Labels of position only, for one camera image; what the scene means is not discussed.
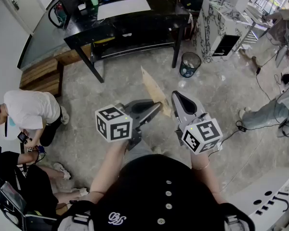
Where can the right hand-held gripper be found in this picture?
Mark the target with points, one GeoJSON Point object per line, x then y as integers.
{"type": "Point", "coordinates": [204, 133]}

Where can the person's black buttoned shirt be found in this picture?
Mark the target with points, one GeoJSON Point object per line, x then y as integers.
{"type": "Point", "coordinates": [154, 191]}

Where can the small white box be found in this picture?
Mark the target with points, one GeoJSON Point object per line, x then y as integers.
{"type": "Point", "coordinates": [81, 7]}

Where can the green plastic cup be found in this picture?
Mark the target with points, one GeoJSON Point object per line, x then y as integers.
{"type": "Point", "coordinates": [94, 1]}

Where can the wooden slatted step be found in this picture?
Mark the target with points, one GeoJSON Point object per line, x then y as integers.
{"type": "Point", "coordinates": [41, 76]}

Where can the person's left forearm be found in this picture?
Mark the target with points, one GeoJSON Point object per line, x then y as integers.
{"type": "Point", "coordinates": [106, 170]}

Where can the red fire extinguisher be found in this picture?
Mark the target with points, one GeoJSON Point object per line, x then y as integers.
{"type": "Point", "coordinates": [60, 12]}

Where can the white stand with holes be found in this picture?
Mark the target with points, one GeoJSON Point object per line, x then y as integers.
{"type": "Point", "coordinates": [267, 201]}

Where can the grey panel with black frame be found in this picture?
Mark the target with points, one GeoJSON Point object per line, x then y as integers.
{"type": "Point", "coordinates": [43, 37]}

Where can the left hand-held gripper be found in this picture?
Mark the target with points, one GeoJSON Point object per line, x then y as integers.
{"type": "Point", "coordinates": [115, 129]}

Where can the white rectangular sink basin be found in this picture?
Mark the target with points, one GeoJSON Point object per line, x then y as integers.
{"type": "Point", "coordinates": [125, 7]}

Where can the person's right forearm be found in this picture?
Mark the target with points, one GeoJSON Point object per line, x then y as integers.
{"type": "Point", "coordinates": [206, 179]}

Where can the black marble vanity table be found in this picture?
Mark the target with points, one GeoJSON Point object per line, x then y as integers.
{"type": "Point", "coordinates": [144, 25]}

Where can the white marble vanity cabinet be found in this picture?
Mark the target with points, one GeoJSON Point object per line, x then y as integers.
{"type": "Point", "coordinates": [212, 28]}

